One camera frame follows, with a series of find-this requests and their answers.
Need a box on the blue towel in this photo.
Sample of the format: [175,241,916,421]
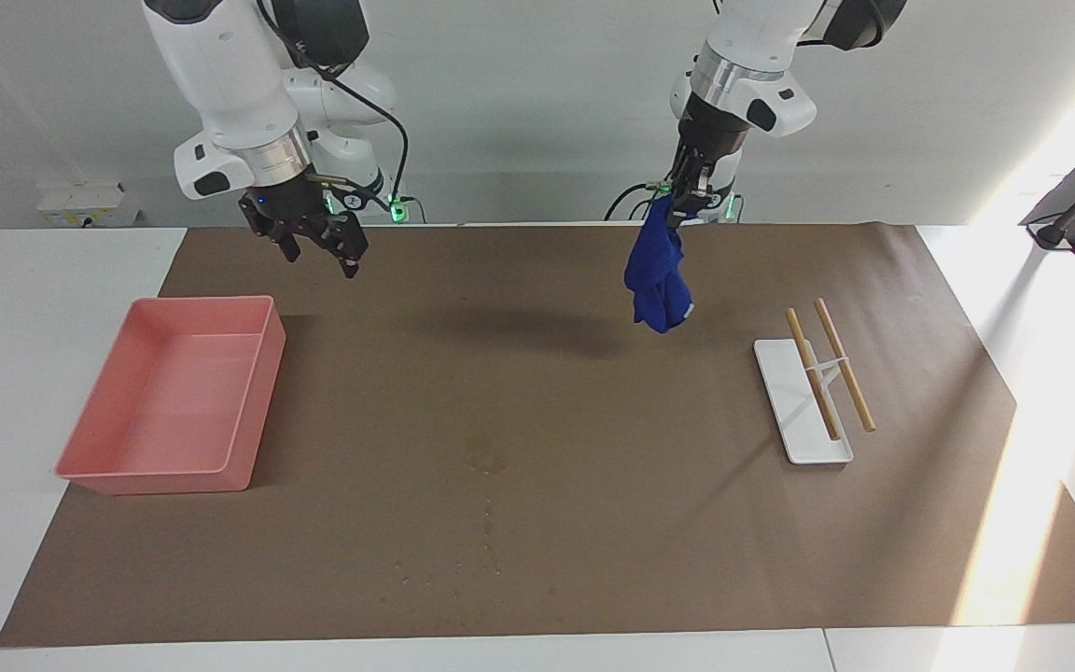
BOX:
[623,194,694,335]

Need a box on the brown paper table mat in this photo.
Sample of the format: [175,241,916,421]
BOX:
[0,222,1075,649]

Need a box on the pink plastic tray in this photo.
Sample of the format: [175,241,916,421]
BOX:
[54,295,287,496]

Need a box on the white rack with wooden rods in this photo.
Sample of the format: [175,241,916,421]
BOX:
[753,297,877,466]

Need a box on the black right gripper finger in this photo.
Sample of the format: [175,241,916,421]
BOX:
[238,197,301,263]
[329,212,371,280]

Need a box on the black base cable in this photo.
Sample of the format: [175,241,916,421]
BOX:
[605,180,662,222]

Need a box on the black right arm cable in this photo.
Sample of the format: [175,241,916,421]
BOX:
[256,0,410,217]

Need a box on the white wall socket box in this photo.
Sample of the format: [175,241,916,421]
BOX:
[37,182,140,228]

